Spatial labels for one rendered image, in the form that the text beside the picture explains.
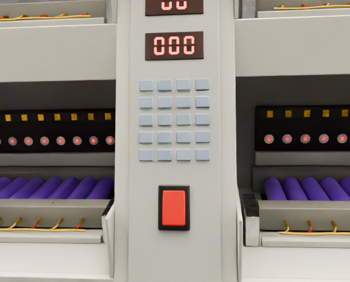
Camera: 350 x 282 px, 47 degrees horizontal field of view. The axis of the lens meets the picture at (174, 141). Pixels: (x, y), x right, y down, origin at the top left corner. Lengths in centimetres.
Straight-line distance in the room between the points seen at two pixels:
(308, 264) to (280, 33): 18
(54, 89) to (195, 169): 30
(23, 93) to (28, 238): 24
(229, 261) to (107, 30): 20
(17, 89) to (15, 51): 22
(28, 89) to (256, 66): 34
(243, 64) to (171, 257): 16
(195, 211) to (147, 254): 5
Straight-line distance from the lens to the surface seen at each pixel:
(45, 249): 38
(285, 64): 34
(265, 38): 34
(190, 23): 33
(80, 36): 35
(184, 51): 32
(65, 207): 40
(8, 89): 59
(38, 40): 36
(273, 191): 42
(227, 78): 32
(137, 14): 34
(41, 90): 57
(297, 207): 38
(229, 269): 32
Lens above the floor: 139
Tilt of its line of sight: 5 degrees up
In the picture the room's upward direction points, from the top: straight up
